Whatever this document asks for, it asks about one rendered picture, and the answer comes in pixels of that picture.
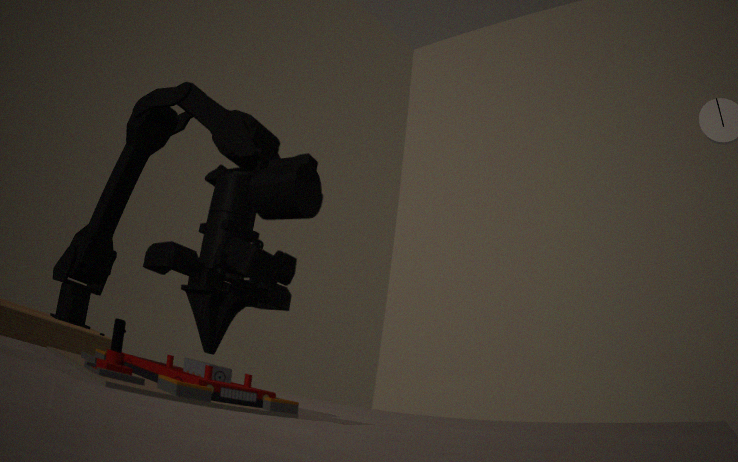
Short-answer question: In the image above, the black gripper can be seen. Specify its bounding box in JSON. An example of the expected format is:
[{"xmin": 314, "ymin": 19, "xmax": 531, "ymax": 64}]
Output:
[{"xmin": 143, "ymin": 211, "xmax": 292, "ymax": 354}]

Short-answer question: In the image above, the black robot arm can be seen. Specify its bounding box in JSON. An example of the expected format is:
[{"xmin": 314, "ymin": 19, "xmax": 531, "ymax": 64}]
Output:
[{"xmin": 50, "ymin": 82, "xmax": 323, "ymax": 329}]

